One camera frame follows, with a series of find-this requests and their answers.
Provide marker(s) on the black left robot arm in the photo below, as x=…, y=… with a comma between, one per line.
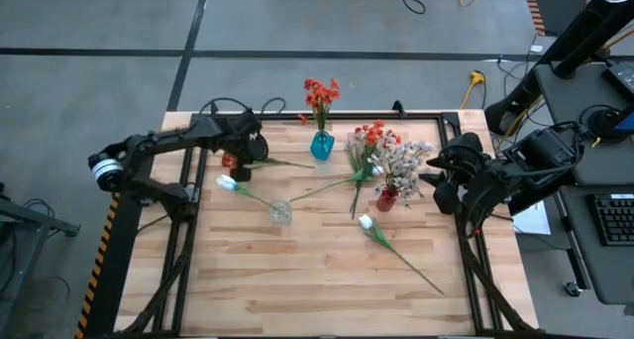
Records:
x=163, y=138

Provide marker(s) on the black panel with hazard stripes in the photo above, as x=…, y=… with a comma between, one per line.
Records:
x=114, y=259

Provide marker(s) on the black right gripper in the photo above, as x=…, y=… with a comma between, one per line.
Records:
x=465, y=153

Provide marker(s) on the grey side desk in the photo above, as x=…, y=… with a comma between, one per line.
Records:
x=569, y=91

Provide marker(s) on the blue glass vase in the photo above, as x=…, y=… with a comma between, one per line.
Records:
x=322, y=148

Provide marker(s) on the clear glass vase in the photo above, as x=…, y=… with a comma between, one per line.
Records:
x=280, y=215

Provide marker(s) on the black keyboard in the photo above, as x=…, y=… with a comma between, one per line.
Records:
x=614, y=220

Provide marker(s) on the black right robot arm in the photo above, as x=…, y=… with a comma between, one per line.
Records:
x=535, y=160

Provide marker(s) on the orange artificial flower bunch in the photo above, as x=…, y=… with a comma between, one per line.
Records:
x=319, y=96
x=374, y=131
x=228, y=159

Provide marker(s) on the black flat desk device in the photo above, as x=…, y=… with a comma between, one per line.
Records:
x=621, y=76

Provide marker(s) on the red ribbed glass vase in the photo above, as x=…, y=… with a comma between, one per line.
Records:
x=386, y=202

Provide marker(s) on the black round desk device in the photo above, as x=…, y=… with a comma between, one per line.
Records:
x=606, y=123

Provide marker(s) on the hazard-striped dark floor mat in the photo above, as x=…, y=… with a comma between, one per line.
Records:
x=537, y=7

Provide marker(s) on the blue lit screen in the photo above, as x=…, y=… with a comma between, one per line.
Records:
x=625, y=122

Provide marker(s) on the black frame clamp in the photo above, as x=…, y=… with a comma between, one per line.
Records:
x=398, y=108
x=214, y=108

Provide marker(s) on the black tower fan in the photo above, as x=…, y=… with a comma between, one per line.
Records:
x=569, y=36

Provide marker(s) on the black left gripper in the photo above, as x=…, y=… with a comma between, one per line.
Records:
x=245, y=133

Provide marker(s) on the black caster wheel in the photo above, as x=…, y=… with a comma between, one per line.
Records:
x=572, y=288

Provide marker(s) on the white paper sheet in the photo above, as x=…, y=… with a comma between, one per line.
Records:
x=532, y=222

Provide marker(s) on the grey metal workbench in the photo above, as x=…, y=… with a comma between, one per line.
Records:
x=30, y=220

